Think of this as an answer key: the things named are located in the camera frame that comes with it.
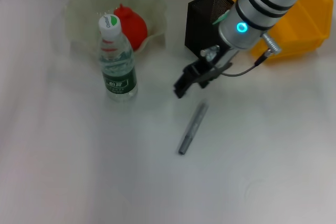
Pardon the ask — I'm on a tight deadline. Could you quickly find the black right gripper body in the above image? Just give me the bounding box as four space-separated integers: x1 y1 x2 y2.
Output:
193 40 238 83

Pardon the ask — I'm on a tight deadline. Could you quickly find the black mesh pen holder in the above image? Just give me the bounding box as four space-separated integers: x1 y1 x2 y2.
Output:
185 0 236 61

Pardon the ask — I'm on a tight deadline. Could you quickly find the green pen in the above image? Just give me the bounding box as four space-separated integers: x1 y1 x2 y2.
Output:
212 8 232 26

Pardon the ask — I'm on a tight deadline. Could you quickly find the grey pen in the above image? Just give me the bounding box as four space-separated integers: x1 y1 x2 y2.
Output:
177 102 209 156

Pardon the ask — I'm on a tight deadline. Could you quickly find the clear green-label water bottle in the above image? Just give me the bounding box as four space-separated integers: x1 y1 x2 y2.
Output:
98 15 139 102

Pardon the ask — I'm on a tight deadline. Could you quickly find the red-orange fruit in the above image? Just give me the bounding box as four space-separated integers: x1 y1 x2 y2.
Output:
113 3 148 51

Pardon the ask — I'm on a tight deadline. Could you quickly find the pale green glass fruit bowl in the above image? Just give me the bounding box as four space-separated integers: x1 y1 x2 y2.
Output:
65 0 167 59

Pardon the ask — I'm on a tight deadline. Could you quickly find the short silver plug connector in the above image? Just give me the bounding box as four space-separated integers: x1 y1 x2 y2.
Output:
201 45 221 61

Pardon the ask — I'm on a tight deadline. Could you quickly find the yellow plastic bin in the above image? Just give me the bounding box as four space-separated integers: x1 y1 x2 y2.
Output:
226 0 331 63

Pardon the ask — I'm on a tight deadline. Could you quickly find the grey cable with silver plug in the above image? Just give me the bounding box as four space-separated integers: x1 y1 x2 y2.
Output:
223 33 282 77

